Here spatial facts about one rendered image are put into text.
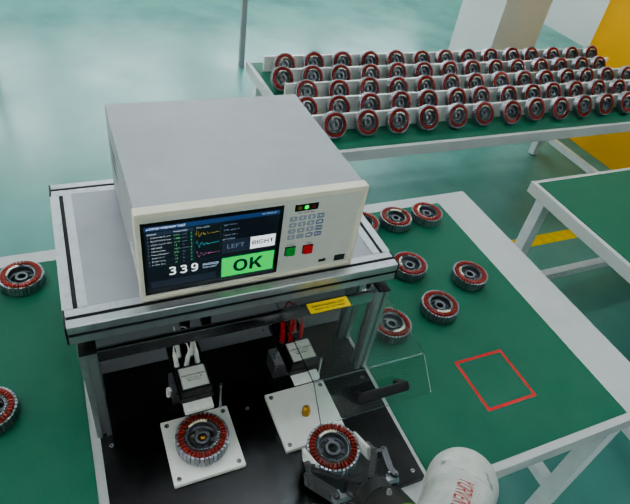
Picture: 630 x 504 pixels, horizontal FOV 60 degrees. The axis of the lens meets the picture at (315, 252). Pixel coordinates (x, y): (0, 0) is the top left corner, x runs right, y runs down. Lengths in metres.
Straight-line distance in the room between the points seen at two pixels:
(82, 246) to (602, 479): 2.09
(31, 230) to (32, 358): 1.63
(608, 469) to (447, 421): 1.25
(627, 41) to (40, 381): 4.16
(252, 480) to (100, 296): 0.50
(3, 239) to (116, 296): 2.00
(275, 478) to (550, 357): 0.87
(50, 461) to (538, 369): 1.23
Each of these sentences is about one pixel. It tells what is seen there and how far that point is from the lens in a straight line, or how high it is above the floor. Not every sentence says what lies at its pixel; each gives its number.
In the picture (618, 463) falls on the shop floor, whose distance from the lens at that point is 2.65.
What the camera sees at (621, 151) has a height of 0.16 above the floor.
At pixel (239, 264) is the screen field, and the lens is 1.06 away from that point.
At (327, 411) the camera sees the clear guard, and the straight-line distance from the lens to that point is 1.05.
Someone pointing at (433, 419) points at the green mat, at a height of 0.75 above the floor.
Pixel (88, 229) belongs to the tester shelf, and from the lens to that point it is 1.24.
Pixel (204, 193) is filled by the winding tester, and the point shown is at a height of 1.32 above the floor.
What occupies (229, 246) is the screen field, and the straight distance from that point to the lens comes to 1.03.
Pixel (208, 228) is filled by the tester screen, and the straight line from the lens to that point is 0.98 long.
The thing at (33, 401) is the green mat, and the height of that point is 0.75.
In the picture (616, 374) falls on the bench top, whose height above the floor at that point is 0.75.
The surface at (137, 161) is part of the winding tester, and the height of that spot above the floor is 1.32.
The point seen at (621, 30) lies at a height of 0.85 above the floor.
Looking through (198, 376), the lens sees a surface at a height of 0.92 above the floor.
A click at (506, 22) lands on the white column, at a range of 4.79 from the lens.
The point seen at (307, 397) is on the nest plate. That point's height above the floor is 0.78.
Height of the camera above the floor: 1.89
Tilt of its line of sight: 41 degrees down
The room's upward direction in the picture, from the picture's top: 11 degrees clockwise
